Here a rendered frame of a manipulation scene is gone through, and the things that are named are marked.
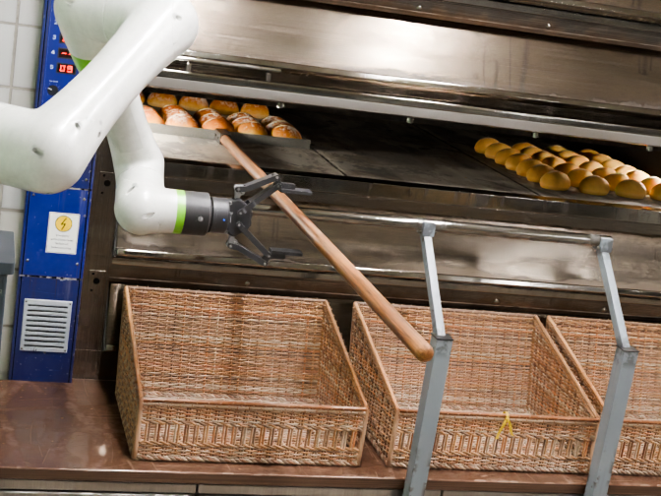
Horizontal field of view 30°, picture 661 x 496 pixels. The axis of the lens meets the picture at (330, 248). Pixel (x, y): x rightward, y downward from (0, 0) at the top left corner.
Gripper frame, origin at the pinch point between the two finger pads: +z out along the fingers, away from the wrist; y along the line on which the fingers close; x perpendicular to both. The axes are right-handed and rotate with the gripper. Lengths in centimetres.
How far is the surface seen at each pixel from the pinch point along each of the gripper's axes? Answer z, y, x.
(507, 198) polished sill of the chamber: 75, 2, -58
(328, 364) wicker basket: 26, 48, -44
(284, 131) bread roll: 20, -3, -102
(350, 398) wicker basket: 25, 48, -21
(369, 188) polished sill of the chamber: 34, 3, -58
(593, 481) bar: 84, 58, 2
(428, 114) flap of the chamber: 42, -21, -43
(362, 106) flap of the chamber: 24, -21, -43
